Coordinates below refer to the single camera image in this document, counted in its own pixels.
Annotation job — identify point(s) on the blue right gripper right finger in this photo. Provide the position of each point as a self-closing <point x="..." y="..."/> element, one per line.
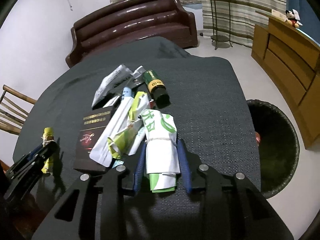
<point x="183" y="158"/>

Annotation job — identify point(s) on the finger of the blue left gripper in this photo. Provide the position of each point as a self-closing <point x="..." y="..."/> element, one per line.
<point x="51" y="149"/>
<point x="34" y="151"/>

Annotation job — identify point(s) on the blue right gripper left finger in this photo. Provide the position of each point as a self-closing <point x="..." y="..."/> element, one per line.
<point x="140" y="166"/>

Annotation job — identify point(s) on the white green paper bag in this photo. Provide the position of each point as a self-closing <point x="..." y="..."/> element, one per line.
<point x="162" y="164"/>

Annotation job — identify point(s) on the yellow green wrapper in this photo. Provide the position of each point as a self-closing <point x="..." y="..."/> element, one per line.
<point x="131" y="132"/>

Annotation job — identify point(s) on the long white sachet green print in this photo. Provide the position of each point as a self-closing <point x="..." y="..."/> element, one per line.
<point x="100" y="152"/>

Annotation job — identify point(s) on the dark red cigarette box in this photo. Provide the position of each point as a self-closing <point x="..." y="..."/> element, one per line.
<point x="93" y="125"/>

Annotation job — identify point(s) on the light blue stick sachet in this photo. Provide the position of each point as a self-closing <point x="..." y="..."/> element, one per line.
<point x="126" y="94"/>

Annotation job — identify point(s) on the silver foil torn wrapper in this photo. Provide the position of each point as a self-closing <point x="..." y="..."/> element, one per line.
<point x="137" y="77"/>

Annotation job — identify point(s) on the black woven trash bin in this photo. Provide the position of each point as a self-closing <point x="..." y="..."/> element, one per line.
<point x="279" y="146"/>

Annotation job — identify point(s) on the wooden chair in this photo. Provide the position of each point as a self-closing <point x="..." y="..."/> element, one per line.
<point x="13" y="116"/>

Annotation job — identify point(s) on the dark green tablecloth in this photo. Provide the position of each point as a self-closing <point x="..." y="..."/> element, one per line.
<point x="211" y="116"/>

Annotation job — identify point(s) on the green yellow small bottle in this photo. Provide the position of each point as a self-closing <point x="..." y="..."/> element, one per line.
<point x="156" y="88"/>

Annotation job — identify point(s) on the white grey pouch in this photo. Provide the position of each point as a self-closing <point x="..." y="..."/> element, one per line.
<point x="118" y="76"/>

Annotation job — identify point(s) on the dark red leather sofa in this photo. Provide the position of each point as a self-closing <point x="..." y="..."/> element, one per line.
<point x="128" y="21"/>

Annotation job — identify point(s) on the wooden sideboard cabinet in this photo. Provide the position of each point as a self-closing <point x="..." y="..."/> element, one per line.
<point x="291" y="59"/>

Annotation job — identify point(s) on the striped beige curtain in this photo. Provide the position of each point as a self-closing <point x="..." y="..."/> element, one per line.
<point x="237" y="18"/>

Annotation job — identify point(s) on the small cardboard box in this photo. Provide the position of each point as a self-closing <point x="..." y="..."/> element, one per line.
<point x="278" y="15"/>

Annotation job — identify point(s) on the mickey mouse plush toy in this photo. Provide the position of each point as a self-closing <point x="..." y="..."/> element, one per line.
<point x="293" y="18"/>

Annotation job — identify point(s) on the blue curtain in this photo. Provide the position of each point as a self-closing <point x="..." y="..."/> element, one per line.
<point x="307" y="17"/>

